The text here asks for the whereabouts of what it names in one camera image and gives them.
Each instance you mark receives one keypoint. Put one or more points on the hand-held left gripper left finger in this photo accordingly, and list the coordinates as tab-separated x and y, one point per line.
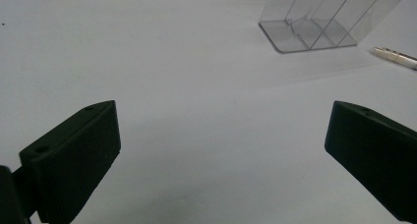
75	158

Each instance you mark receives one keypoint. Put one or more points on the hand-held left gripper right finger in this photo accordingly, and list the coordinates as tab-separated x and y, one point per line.
373	152

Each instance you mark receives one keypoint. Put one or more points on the white pen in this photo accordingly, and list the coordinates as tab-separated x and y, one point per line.
398	57

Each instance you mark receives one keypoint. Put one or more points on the clear plastic pen holder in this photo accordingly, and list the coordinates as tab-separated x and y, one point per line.
314	24

